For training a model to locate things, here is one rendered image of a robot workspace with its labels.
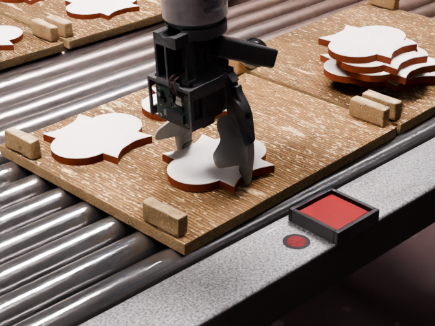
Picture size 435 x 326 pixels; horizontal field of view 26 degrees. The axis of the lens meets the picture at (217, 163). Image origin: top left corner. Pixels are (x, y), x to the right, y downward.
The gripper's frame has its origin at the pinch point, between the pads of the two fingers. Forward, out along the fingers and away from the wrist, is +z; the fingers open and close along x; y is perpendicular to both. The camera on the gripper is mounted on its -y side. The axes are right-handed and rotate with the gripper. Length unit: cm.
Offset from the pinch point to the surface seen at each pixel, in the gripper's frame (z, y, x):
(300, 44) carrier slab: 3.7, -41.0, -20.1
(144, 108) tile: 0.0, -4.3, -18.1
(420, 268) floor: 103, -115, -38
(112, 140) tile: -0.7, 5.4, -13.7
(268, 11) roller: 6, -54, -38
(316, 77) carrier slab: 3.0, -31.5, -9.2
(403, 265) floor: 102, -113, -42
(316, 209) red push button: 1.7, -1.4, 14.7
